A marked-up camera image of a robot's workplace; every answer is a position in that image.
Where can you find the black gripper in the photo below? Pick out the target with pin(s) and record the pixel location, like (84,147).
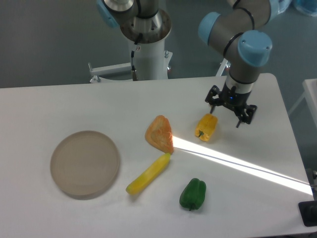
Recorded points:
(232,100)

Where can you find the yellow bell pepper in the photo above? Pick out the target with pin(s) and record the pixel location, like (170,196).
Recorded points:
(206,127)

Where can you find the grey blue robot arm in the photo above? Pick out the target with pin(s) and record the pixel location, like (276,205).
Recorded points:
(235,36)

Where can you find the green bell pepper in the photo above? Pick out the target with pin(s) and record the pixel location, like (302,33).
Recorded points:
(193,195)

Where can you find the white side table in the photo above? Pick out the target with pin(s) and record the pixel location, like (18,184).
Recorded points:
(310,95)

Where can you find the orange bread slice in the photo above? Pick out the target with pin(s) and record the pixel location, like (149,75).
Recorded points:
(159,134)

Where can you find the yellow corn cob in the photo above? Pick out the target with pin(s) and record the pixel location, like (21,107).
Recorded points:
(149,175)

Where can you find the blue plastic bag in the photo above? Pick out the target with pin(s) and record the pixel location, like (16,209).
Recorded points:
(306,7)

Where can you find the black device at edge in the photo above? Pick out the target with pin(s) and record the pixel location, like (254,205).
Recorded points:
(308,209)

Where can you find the beige round plate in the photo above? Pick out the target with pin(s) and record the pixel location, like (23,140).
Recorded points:
(85,164)

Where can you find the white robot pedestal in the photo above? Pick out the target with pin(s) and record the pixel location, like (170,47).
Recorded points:
(149,60)

